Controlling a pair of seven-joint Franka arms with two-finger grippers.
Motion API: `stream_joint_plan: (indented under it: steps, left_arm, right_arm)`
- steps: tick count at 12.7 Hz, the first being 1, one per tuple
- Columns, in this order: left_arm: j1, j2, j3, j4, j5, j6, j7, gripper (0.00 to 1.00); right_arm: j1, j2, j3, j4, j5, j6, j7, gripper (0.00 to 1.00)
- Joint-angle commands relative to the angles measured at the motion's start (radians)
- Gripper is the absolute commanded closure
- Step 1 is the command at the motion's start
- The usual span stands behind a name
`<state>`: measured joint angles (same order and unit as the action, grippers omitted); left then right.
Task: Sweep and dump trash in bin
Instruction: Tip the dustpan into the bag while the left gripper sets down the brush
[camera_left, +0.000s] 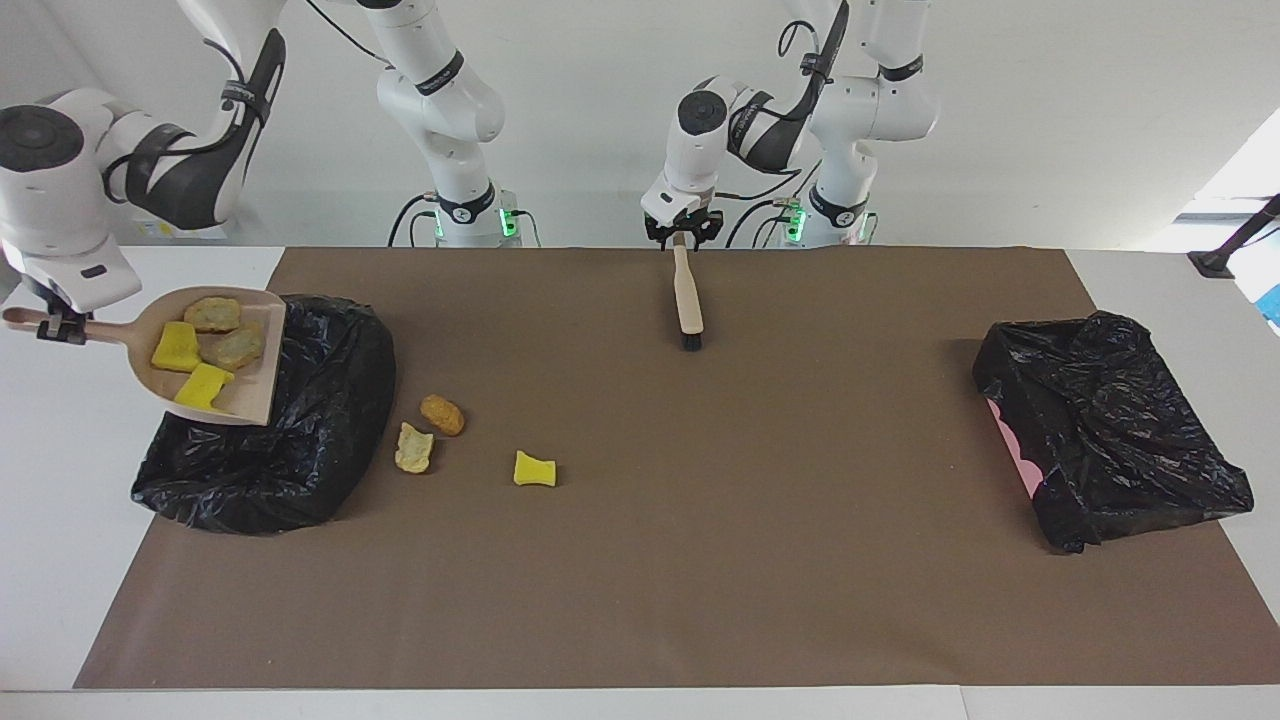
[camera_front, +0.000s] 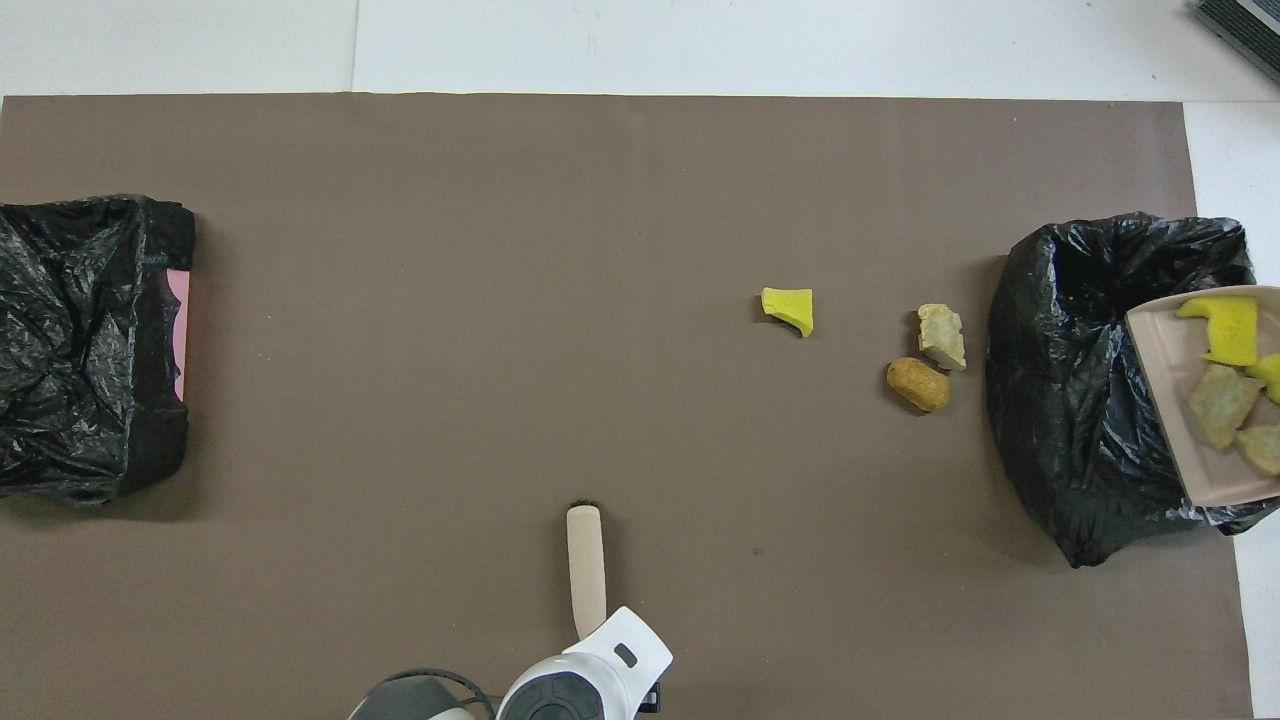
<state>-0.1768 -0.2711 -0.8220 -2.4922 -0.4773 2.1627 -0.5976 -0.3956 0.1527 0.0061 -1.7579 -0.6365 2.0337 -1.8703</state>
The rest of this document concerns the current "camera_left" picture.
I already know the beige hand brush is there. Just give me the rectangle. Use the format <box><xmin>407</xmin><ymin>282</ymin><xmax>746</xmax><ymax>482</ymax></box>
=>
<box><xmin>672</xmin><ymin>232</ymin><xmax>705</xmax><ymax>352</ymax></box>

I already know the small pale stone chunk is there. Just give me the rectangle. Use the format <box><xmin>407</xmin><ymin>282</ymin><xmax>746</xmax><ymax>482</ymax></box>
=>
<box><xmin>183</xmin><ymin>297</ymin><xmax>243</xmax><ymax>334</ymax></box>

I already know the large pale stone chunk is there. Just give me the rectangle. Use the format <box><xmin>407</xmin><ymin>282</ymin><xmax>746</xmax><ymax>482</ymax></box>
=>
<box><xmin>200</xmin><ymin>320</ymin><xmax>267</xmax><ymax>371</ymax></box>

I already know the beige plastic dustpan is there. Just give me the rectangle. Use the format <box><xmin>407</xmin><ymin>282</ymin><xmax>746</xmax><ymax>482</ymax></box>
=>
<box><xmin>2</xmin><ymin>287</ymin><xmax>288</xmax><ymax>428</ymax></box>

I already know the brown potato-shaped lump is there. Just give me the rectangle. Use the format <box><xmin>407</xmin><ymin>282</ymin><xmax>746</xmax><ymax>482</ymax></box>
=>
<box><xmin>419</xmin><ymin>394</ymin><xmax>466</xmax><ymax>437</ymax></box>

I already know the black plastic trash bag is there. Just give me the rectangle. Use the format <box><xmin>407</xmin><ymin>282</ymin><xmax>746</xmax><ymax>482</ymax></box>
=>
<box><xmin>130</xmin><ymin>293</ymin><xmax>398</xmax><ymax>537</ymax></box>
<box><xmin>972</xmin><ymin>310</ymin><xmax>1255</xmax><ymax>554</ymax></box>

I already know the pink plastic bin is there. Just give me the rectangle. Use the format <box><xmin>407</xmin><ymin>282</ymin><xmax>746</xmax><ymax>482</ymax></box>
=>
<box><xmin>985</xmin><ymin>397</ymin><xmax>1046</xmax><ymax>501</ymax></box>

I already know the brown table mat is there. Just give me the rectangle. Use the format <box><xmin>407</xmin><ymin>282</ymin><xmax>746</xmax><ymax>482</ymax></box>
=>
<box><xmin>73</xmin><ymin>247</ymin><xmax>1280</xmax><ymax>691</ymax></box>

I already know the white wall socket box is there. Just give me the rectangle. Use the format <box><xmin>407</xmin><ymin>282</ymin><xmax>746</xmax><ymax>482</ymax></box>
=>
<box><xmin>132</xmin><ymin>218</ymin><xmax>233</xmax><ymax>242</ymax></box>

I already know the black camera stand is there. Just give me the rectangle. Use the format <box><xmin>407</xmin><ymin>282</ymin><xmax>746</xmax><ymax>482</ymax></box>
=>
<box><xmin>1188</xmin><ymin>193</ymin><xmax>1280</xmax><ymax>279</ymax></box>

